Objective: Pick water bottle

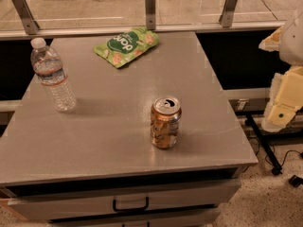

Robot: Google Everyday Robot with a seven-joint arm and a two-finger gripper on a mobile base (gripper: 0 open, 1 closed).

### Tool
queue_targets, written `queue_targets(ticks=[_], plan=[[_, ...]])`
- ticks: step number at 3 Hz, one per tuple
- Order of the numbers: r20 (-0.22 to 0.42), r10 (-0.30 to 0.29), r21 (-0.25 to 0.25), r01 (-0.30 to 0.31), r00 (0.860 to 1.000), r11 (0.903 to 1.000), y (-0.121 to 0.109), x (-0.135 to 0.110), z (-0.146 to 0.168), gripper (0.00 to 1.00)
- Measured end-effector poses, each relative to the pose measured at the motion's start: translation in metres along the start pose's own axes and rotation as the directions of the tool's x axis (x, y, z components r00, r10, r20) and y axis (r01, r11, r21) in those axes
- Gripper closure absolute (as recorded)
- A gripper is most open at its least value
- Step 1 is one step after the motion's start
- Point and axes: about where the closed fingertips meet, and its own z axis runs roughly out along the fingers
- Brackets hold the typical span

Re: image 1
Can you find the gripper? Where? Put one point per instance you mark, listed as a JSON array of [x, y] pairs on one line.
[[294, 40]]

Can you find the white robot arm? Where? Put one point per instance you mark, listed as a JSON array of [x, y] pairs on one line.
[[287, 41]]

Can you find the clear plastic water bottle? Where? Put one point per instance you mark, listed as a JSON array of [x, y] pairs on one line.
[[48, 68]]

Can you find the black stand leg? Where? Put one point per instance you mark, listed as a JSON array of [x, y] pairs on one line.
[[276, 170]]

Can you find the orange soda can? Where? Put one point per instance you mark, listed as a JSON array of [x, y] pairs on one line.
[[166, 113]]

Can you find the lower grey drawer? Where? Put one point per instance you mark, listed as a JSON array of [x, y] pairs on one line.
[[175, 218]]

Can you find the grey drawer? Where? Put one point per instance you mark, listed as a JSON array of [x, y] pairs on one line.
[[175, 218], [99, 202]]

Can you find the green snack bag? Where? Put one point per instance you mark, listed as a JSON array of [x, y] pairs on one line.
[[127, 46]]

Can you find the grey drawer cabinet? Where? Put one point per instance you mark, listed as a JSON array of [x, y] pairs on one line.
[[106, 142]]

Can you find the upper grey drawer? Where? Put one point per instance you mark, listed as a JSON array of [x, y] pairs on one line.
[[99, 202]]

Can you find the right metal rail bracket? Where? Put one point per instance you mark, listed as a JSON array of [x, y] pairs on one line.
[[226, 18]]

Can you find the metal rail bracket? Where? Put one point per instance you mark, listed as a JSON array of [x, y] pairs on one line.
[[30, 25], [226, 18], [150, 11]]

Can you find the middle metal rail bracket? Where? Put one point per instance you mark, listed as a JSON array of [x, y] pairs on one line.
[[150, 11]]

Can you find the black drawer handle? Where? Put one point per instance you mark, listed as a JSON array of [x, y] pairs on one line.
[[131, 205]]

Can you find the left metal rail bracket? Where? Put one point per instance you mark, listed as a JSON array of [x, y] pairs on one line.
[[30, 25]]

